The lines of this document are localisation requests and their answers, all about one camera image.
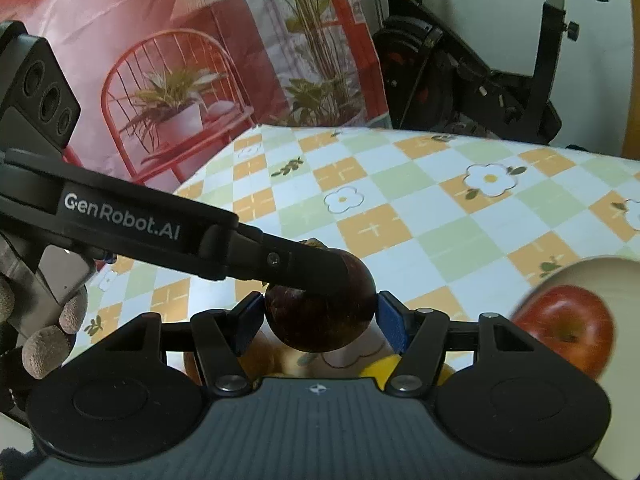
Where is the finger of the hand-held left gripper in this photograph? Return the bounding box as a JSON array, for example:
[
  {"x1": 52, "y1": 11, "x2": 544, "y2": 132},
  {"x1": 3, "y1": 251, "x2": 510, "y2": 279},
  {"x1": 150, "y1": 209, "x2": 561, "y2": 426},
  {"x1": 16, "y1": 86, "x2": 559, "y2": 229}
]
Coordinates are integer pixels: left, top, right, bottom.
[{"x1": 221, "y1": 224, "x2": 350, "y2": 294}]

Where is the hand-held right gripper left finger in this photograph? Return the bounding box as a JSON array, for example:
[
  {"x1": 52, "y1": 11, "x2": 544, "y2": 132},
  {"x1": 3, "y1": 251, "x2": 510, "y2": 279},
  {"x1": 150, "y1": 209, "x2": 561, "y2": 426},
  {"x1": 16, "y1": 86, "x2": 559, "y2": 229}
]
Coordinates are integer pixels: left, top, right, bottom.
[{"x1": 101, "y1": 292, "x2": 266, "y2": 397}]

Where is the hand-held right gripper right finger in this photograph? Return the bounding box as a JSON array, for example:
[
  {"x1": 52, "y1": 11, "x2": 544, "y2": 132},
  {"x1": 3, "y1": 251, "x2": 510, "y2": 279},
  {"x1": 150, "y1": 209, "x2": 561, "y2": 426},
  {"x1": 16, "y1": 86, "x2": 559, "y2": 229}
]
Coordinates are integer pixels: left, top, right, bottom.
[{"x1": 377, "y1": 290, "x2": 547, "y2": 397}]

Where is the dark purple mangosteen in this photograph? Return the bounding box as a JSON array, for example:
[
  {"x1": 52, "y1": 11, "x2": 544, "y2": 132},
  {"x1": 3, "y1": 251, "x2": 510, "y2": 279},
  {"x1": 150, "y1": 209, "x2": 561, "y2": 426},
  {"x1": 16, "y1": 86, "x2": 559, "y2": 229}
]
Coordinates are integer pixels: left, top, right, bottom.
[{"x1": 263, "y1": 239, "x2": 376, "y2": 352}]

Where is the cream oval plate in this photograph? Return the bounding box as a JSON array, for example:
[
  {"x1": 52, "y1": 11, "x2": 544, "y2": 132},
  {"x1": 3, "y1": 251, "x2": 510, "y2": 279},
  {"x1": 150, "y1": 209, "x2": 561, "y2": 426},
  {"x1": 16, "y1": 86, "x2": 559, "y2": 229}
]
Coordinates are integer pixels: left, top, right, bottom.
[{"x1": 514, "y1": 255, "x2": 640, "y2": 480}]

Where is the person's left hand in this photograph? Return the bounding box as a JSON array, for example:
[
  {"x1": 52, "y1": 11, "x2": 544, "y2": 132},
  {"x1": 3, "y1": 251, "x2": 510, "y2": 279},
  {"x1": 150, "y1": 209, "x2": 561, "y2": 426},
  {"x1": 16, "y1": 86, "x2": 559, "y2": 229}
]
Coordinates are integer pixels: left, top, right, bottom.
[{"x1": 0, "y1": 276, "x2": 89, "y2": 381}]

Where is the yellow lemon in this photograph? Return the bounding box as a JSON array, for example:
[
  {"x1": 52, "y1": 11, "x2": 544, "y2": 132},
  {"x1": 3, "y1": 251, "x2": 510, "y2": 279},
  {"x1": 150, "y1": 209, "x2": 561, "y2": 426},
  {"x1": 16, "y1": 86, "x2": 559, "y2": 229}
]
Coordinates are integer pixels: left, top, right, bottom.
[{"x1": 360, "y1": 354, "x2": 457, "y2": 392}]

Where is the checkered floral tablecloth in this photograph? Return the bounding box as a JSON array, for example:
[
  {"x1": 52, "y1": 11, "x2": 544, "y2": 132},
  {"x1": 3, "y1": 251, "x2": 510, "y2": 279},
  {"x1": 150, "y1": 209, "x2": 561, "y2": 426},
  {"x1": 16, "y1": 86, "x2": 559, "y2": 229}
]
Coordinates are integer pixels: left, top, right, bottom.
[{"x1": 82, "y1": 124, "x2": 640, "y2": 391}]

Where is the printed backdrop cloth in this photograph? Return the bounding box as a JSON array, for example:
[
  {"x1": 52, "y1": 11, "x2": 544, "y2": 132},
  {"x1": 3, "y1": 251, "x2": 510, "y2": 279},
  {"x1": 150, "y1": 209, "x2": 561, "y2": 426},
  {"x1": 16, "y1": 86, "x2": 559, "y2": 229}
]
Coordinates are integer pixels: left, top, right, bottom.
[{"x1": 0, "y1": 0, "x2": 392, "y2": 197}]

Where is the red apple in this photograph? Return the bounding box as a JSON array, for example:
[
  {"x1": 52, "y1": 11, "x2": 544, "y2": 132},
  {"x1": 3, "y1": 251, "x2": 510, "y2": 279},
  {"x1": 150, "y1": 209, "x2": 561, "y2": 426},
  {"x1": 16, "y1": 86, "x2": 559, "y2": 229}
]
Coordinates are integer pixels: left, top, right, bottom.
[{"x1": 512, "y1": 285, "x2": 615, "y2": 381}]

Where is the black exercise bike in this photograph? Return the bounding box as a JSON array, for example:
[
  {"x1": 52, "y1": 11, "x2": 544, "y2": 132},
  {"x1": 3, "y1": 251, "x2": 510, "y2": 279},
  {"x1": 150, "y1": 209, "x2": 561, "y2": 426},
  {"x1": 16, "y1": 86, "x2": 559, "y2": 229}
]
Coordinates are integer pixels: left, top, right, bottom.
[{"x1": 372, "y1": 0, "x2": 622, "y2": 149}]

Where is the brown wooden panel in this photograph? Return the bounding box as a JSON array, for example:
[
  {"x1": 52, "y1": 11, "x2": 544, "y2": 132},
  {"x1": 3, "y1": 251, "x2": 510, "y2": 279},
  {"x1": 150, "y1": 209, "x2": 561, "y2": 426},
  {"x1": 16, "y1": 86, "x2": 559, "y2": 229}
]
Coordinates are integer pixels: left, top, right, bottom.
[{"x1": 622, "y1": 95, "x2": 640, "y2": 162}]

